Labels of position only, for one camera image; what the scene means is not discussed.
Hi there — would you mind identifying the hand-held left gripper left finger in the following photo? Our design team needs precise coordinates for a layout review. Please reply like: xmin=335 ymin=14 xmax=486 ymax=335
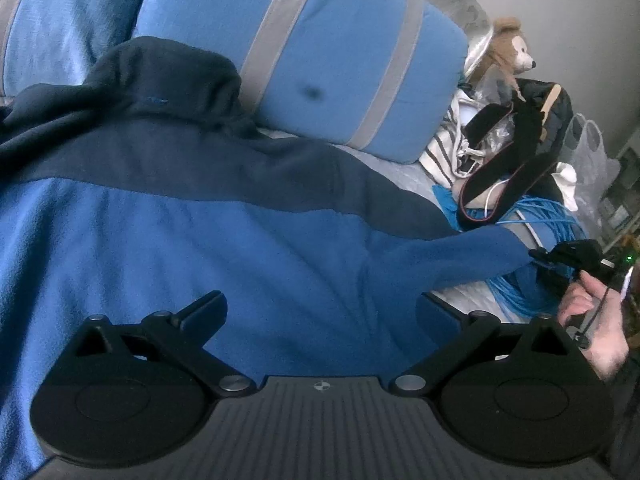
xmin=75 ymin=290 xmax=257 ymax=398

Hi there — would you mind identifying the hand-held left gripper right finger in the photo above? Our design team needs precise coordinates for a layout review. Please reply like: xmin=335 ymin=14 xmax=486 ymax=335
xmin=390 ymin=292 xmax=569 ymax=398

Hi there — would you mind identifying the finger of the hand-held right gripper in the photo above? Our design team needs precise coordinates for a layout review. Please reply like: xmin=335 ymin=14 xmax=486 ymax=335
xmin=528 ymin=239 xmax=604 ymax=274

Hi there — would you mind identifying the blue and navy fleece jacket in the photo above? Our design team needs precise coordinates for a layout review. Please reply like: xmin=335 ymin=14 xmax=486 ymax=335
xmin=0 ymin=35 xmax=533 ymax=480

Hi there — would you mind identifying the person's right forearm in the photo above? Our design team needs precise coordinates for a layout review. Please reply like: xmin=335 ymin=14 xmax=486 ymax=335
xmin=602 ymin=305 xmax=640 ymax=480

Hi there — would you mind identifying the person's right hand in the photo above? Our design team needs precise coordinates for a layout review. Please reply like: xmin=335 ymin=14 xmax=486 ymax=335
xmin=556 ymin=275 xmax=632 ymax=383

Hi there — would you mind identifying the clear plastic bag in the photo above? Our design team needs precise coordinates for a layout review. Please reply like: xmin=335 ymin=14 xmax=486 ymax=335
xmin=564 ymin=111 xmax=622 ymax=212

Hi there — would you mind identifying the teal cloth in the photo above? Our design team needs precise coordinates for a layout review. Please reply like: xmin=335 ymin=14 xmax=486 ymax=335
xmin=431 ymin=184 xmax=472 ymax=232

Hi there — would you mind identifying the black bag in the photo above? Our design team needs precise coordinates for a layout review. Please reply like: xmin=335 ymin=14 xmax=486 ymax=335
xmin=514 ymin=77 xmax=574 ymax=197

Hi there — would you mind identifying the white striped cloth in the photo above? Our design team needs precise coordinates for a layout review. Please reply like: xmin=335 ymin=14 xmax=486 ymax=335
xmin=418 ymin=86 xmax=502 ymax=192

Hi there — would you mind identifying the brown teddy bear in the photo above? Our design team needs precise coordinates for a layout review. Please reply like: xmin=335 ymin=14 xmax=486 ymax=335
xmin=479 ymin=16 xmax=539 ymax=92

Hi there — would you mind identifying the grey velvet headboard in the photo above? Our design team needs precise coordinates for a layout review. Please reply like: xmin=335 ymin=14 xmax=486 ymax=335
xmin=372 ymin=0 xmax=495 ymax=57

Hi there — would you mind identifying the blue pillow with grey stripes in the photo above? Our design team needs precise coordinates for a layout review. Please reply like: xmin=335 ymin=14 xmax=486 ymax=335
xmin=131 ymin=0 xmax=472 ymax=166
xmin=0 ymin=0 xmax=157 ymax=100

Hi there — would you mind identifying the blue cable coil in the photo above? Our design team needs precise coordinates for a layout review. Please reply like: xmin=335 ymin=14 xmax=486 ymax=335
xmin=486 ymin=196 xmax=590 ymax=322

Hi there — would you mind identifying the black strap with red edge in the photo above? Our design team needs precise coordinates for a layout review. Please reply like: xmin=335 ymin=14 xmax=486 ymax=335
xmin=457 ymin=101 xmax=562 ymax=224

